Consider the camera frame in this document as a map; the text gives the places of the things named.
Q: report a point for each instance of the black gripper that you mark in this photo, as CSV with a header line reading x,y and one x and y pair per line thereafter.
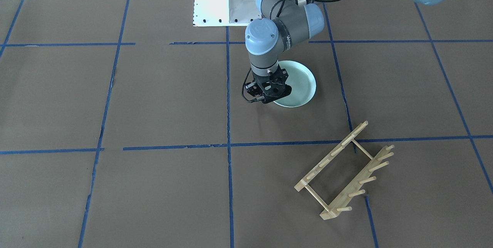
x,y
252,88

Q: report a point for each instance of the light green plate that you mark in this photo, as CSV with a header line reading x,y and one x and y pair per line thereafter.
x,y
302,82

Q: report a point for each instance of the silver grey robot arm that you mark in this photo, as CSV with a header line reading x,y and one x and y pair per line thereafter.
x,y
282,25

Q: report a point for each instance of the wooden plate rack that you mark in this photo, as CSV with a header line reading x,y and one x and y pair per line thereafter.
x,y
340,175

